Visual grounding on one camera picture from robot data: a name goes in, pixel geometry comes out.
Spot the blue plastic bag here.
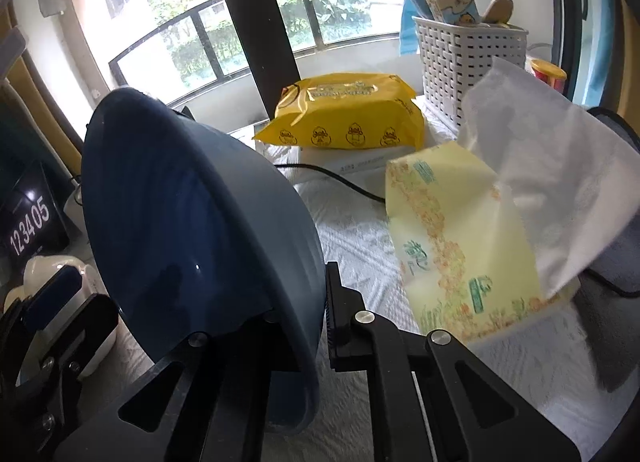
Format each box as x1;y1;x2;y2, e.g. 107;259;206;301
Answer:
399;0;443;57

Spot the dark blue bowl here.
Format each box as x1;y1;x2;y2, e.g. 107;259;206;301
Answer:
81;87;327;438

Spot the red can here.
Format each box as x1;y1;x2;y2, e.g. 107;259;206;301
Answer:
527;57;568;95

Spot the white woven plastic basket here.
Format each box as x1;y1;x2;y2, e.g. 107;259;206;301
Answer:
411;16;530;135

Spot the yellow wet wipes pack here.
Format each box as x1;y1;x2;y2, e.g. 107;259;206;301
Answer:
252;72;427;152

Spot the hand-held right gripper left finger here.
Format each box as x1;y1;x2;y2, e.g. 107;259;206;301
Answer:
52;312;301;462

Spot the yellow curtain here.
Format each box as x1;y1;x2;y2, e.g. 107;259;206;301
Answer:
612;0;640;138

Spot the white flat box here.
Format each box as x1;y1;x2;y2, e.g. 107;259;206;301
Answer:
255;139;416;178

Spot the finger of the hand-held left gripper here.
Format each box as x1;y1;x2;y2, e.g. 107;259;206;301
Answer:
20;264;120;384
0;299;87;448

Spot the white desk lamp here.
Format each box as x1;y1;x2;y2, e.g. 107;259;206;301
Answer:
2;252;118;378

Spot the balcony railing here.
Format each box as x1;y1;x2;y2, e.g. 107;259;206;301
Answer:
109;0;428;110

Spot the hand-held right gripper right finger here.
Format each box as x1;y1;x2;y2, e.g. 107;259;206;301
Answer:
324;261;583;462

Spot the wooden brush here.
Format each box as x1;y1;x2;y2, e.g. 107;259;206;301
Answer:
480;0;515;25

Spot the pale yellow tissue pack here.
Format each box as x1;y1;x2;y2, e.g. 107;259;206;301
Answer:
384;57;640;343

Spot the small duck tissue box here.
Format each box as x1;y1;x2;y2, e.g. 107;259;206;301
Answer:
424;0;482;27

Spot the black door frame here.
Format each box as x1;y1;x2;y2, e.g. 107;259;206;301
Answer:
205;0;301;110

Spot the black tablet with clock display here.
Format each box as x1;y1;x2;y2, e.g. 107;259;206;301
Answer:
0;159;71;268

